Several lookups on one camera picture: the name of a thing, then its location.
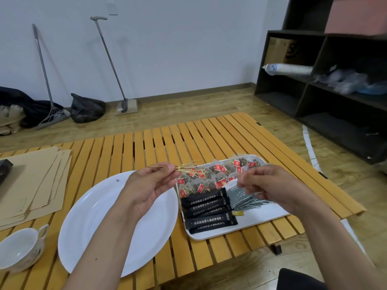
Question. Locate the person's left hand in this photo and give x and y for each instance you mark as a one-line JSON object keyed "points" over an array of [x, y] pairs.
{"points": [[145, 190]]}

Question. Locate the person's right hand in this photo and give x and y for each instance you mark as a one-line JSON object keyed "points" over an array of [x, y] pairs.
{"points": [[284, 187]]}

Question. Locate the white plastic tray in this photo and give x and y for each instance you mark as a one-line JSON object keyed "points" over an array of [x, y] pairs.
{"points": [[263, 218]]}

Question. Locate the grey white square sachets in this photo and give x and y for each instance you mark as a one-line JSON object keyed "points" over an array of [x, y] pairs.
{"points": [[239, 194]]}

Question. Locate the bunch of tan rubber bands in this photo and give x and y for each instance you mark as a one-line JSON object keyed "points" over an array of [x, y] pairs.
{"points": [[187, 169]]}

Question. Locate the yellow sachet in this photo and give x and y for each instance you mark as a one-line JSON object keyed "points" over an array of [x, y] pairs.
{"points": [[237, 213]]}

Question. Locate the row of tea bags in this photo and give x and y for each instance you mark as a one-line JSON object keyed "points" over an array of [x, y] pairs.
{"points": [[205, 184]]}

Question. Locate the black stick sachets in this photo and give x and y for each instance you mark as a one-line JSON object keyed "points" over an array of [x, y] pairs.
{"points": [[208, 211]]}

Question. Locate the person's left forearm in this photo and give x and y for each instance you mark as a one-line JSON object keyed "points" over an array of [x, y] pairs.
{"points": [[99, 253]]}

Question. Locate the person's right forearm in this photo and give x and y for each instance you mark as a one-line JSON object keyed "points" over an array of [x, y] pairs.
{"points": [[341, 247]]}

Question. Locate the person's black trousers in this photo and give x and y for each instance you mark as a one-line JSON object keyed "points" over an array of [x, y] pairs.
{"points": [[299, 280]]}

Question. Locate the white floor tape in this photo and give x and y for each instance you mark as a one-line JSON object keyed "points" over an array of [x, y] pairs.
{"points": [[310, 147]]}

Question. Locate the white round bowl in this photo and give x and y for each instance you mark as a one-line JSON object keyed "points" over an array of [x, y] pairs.
{"points": [[90, 214]]}

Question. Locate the black table leg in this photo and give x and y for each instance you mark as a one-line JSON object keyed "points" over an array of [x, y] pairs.
{"points": [[276, 249]]}

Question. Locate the black shelf unit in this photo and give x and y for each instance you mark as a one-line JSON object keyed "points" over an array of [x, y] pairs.
{"points": [[335, 129]]}

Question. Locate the small black garbage bag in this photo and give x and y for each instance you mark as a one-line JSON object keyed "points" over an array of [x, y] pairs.
{"points": [[87, 108]]}

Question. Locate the stack of brown envelopes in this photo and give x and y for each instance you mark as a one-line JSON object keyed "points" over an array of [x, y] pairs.
{"points": [[33, 184]]}

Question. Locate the sleeve of white paper cups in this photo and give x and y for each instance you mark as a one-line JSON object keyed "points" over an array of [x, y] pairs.
{"points": [[290, 70]]}

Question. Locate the large black bag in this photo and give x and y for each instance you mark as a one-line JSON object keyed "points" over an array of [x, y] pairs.
{"points": [[36, 113]]}

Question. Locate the brown cardboard box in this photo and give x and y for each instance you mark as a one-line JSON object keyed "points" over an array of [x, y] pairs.
{"points": [[278, 51]]}

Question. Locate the white teacup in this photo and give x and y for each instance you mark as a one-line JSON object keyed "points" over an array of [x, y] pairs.
{"points": [[18, 247]]}

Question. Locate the black cardboard box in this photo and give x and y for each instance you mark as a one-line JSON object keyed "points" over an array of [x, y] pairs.
{"points": [[4, 170]]}

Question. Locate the pink storage bin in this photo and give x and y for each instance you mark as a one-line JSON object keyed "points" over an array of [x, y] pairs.
{"points": [[356, 16]]}

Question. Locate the white wall plate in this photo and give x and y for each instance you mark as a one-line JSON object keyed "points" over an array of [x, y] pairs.
{"points": [[112, 8]]}

